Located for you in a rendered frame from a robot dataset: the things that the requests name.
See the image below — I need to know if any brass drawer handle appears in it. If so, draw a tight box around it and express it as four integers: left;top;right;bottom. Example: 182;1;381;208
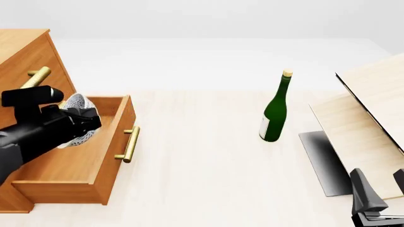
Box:
19;66;52;90
114;125;141;164

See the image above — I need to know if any green wine bottle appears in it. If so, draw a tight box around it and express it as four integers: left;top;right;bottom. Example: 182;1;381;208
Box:
258;68;294;143

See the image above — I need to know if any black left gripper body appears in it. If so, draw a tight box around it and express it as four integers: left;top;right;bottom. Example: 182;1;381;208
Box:
40;104;103;139

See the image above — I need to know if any wooden cabinet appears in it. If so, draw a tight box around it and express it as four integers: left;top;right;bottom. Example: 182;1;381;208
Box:
0;28;77;214

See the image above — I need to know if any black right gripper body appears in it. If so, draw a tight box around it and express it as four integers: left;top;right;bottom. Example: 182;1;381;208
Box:
350;210;404;227

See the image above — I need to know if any patterned black and white bowl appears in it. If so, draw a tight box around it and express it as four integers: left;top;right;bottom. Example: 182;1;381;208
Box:
57;92;102;149

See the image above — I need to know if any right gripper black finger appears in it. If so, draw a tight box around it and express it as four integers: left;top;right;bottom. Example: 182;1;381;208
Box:
349;168;389;216
392;168;404;190

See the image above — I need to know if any wooden drawer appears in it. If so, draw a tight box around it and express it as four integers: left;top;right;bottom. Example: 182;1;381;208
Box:
11;95;137;206

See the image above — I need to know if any pale wooden rack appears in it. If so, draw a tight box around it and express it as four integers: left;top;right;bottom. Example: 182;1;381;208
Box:
298;52;404;201

